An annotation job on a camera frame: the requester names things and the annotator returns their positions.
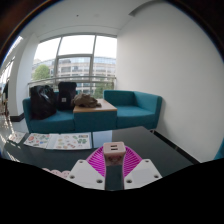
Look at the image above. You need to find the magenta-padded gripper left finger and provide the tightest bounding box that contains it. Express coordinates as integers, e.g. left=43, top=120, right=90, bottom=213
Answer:
left=66, top=148, right=116, bottom=191

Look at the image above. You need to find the teal chair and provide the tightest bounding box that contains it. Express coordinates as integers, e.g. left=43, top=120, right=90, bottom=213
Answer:
left=214, top=138, right=224, bottom=161

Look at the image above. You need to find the brown crumpled jacket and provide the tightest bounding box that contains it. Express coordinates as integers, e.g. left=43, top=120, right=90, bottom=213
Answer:
left=71, top=93, right=103, bottom=109

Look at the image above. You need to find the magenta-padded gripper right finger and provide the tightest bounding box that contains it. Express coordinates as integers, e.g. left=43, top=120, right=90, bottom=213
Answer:
left=114, top=148, right=163, bottom=191

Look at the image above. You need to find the teal modular sofa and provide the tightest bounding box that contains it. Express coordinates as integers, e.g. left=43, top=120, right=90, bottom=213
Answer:
left=22, top=89, right=163, bottom=134

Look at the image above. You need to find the metal window railing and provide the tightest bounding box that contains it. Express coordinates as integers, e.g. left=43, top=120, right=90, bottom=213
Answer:
left=28, top=74, right=118, bottom=98

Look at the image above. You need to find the black plastic bag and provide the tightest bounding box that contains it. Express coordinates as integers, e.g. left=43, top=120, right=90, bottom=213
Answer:
left=29, top=84, right=58, bottom=121

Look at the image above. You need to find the wooden sofa table top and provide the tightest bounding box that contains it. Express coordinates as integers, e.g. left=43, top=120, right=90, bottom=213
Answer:
left=72, top=98, right=118, bottom=114

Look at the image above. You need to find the black backpack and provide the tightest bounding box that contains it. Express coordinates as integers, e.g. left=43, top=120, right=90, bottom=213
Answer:
left=57, top=81, right=78, bottom=111

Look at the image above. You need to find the pink charger block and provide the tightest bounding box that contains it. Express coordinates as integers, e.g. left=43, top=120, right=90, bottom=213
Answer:
left=102, top=141, right=127, bottom=168

